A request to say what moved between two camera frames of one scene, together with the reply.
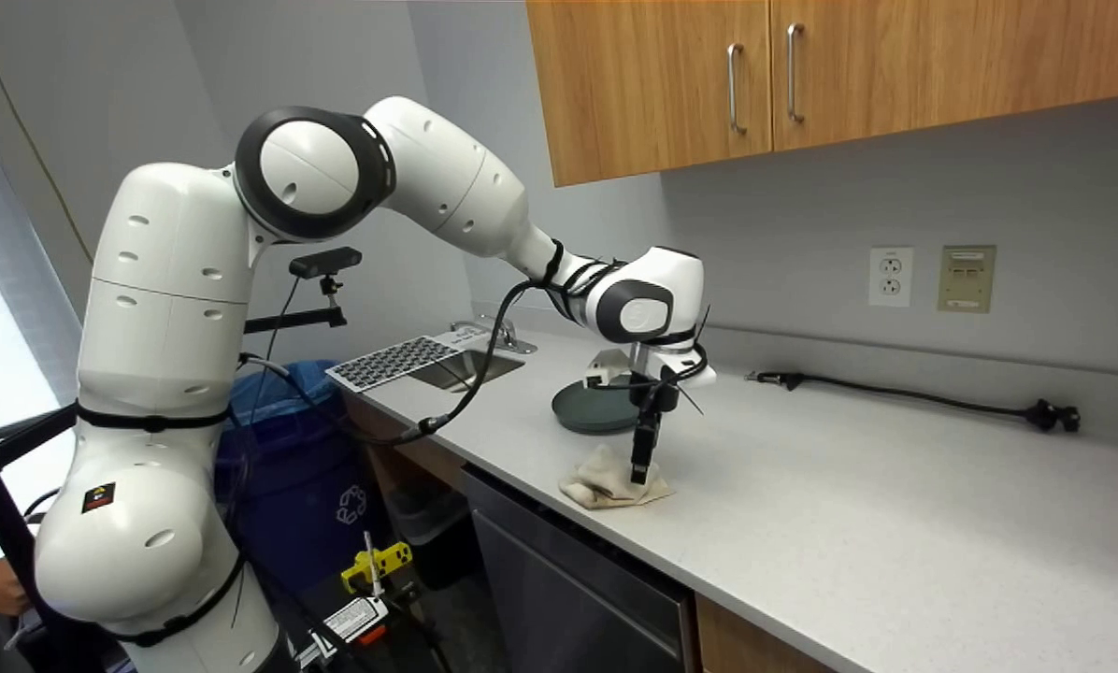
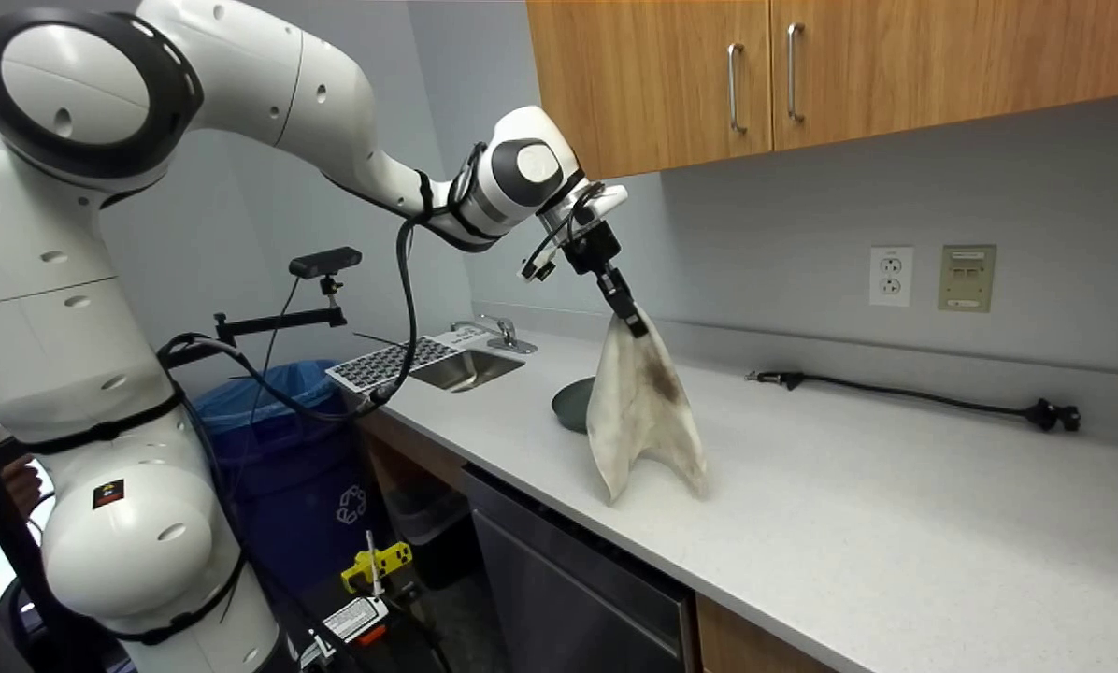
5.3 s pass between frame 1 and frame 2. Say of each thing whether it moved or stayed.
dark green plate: stayed
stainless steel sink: stayed
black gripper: moved
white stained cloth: moved
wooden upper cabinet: stayed
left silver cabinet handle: stayed
